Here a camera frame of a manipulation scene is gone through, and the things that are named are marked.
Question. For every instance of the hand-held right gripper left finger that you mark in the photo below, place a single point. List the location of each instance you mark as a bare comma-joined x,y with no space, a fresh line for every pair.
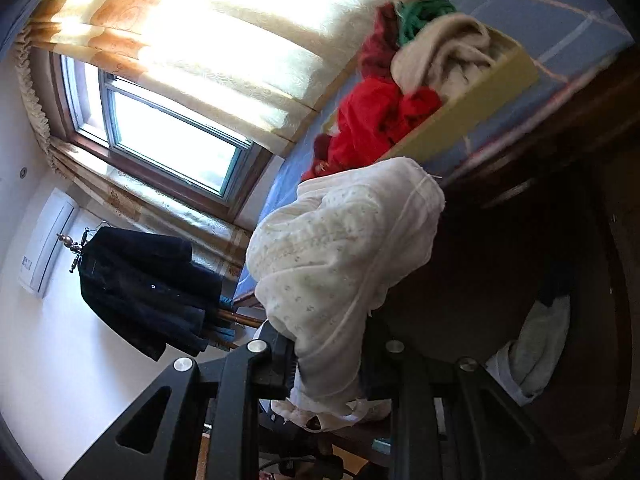
272,365

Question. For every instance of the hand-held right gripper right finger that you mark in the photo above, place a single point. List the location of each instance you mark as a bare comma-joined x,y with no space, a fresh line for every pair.
380,380

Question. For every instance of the white underwear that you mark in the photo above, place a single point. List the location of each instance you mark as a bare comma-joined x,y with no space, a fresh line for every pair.
340,260

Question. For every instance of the dark wooden drawer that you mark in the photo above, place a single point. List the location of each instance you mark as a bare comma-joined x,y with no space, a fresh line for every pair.
475,285

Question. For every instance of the small red cloth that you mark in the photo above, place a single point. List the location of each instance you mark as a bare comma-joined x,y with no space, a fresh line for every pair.
320,152

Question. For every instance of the bright red cloth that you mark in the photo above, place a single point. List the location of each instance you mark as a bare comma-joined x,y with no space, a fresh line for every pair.
370,115

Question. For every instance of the shallow cardboard box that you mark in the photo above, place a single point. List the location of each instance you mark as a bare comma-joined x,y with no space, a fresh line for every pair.
475,105

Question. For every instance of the dark red cloth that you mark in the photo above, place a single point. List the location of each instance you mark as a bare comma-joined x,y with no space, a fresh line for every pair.
377,45

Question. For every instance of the beige cloth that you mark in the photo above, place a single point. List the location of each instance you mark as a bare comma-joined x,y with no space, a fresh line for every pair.
440,45

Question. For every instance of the green cloth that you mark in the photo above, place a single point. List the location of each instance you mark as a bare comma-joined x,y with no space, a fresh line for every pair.
425,12

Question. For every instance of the wooden coat rack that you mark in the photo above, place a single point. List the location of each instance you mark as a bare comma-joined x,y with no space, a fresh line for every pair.
245,320

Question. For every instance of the teal garment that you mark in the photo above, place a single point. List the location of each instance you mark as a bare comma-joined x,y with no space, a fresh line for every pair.
222,335

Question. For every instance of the dark navy jacket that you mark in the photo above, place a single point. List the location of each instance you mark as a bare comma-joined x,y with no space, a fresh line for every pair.
140,285

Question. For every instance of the white and navy cloth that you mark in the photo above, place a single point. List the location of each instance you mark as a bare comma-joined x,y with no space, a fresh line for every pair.
540,350

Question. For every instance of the beige patterned side curtain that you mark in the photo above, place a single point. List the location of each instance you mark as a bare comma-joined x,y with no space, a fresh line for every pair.
165,210

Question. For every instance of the white air conditioner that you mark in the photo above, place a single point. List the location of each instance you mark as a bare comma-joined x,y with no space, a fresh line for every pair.
47,245

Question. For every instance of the dark wooden dresser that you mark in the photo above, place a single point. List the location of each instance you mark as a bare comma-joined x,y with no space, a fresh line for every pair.
575,125

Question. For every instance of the cream sheer curtain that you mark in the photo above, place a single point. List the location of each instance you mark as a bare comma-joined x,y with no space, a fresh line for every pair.
225,35

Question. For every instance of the window with brown frame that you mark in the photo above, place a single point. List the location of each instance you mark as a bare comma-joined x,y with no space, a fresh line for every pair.
165,140

